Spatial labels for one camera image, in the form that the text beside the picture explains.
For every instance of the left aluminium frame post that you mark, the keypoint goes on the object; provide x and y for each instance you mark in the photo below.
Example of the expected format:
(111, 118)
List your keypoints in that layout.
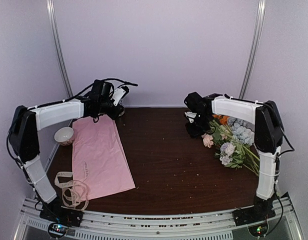
(60, 58)

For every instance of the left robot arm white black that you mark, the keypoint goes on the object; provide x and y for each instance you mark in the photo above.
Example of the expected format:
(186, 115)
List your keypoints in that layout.
(22, 141)

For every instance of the blue fake hydrangea stem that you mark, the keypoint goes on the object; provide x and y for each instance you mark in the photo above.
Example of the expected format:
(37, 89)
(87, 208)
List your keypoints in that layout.
(241, 131)

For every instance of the orange fake flower stem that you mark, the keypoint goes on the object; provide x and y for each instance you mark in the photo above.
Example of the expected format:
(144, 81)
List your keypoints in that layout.
(222, 119)

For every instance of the right aluminium frame post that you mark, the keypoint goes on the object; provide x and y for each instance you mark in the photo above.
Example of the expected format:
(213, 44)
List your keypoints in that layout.
(258, 28)

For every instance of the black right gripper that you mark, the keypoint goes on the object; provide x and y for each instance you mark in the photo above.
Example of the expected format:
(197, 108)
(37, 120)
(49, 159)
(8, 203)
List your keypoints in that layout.
(194, 133)

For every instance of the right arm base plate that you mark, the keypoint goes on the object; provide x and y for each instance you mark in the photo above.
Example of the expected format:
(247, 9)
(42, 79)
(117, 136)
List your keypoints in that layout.
(249, 215)

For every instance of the aluminium front rail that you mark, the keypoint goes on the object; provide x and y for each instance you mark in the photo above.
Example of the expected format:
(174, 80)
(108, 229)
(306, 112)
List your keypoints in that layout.
(219, 225)

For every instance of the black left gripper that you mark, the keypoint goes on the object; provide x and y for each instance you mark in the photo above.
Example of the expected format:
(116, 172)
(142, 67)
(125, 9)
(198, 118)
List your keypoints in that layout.
(115, 114)

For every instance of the beige printed ribbon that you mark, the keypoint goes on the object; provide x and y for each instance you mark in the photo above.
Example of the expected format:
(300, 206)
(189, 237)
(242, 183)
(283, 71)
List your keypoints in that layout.
(74, 193)

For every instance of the purple fake flower bunch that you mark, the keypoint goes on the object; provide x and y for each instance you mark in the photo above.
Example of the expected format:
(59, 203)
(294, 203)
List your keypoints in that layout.
(230, 152)

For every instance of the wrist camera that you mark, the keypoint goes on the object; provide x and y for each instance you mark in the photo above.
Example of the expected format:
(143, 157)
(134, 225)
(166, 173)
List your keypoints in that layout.
(119, 94)
(190, 116)

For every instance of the pink wrapping paper sheet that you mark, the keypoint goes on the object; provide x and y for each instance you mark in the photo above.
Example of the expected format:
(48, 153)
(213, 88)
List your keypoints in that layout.
(98, 158)

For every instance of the aluminium frame post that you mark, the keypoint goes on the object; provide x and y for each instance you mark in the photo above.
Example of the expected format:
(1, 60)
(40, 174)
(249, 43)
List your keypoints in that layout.
(60, 58)
(258, 28)

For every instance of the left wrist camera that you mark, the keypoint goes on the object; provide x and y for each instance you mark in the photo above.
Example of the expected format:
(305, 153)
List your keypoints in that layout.
(119, 94)

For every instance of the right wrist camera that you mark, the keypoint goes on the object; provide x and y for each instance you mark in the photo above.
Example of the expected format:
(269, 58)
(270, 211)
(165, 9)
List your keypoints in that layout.
(190, 116)

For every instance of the white ceramic bowl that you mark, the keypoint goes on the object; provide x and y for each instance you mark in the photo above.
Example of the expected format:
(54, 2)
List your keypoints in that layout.
(64, 136)

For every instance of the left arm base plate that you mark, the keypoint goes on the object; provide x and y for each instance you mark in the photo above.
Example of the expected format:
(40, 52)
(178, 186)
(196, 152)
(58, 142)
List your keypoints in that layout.
(70, 218)

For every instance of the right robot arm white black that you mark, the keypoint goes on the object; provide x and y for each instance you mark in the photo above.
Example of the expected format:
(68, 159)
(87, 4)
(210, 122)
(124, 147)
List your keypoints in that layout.
(264, 120)

